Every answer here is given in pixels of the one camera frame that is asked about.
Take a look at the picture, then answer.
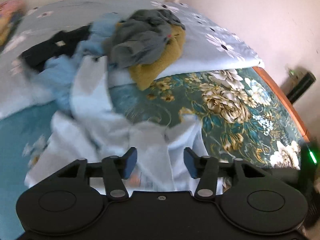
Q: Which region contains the black device green light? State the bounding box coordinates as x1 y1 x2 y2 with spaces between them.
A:
286 67 316 104

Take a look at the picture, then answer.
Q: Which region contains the mustard yellow knit sweater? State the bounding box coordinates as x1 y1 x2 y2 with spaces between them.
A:
129 24 185 90

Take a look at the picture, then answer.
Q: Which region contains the teal floral blanket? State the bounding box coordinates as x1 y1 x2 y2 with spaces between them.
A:
1 69 303 239

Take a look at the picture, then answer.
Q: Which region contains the grey sweatshirt red tag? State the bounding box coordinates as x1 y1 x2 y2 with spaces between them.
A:
103 9 185 68

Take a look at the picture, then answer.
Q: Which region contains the light blue floral quilt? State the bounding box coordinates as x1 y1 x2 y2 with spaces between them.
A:
1 0 262 118

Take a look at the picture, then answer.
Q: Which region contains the blue garment striped trim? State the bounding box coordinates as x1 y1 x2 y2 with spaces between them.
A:
31 13 121 114

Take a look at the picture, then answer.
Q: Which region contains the pink floral pillow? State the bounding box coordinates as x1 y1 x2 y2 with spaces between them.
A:
0 0 25 48

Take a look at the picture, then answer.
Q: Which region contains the pale blue t-shirt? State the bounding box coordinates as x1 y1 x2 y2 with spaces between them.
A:
24 55 234 197

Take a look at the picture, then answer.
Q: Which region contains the black garment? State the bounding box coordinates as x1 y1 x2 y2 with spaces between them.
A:
20 24 91 73

